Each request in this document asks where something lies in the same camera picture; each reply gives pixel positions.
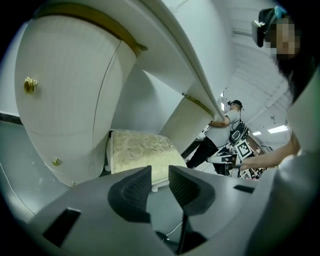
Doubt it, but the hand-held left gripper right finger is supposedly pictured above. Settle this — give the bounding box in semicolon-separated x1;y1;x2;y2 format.
168;164;260;256

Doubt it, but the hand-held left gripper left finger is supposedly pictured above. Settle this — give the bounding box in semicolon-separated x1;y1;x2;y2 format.
27;164;176;256

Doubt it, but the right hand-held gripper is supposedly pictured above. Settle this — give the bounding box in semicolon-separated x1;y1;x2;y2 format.
206;139;262;180

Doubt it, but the person's right forearm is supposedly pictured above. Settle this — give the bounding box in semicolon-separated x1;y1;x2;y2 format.
241;136;301;171

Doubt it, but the person's white shirt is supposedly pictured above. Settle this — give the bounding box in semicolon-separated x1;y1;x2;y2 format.
284;72;320;161

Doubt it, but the person's head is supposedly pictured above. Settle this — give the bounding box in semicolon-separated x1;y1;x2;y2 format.
263;14;303;62

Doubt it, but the white dressing table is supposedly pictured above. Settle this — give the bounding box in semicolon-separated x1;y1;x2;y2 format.
13;0;235;188

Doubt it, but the cream upholstered stool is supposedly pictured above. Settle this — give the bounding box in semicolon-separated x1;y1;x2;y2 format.
104;129;188;193

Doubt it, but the head-mounted camera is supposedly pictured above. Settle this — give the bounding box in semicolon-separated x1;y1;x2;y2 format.
251;7;278;48

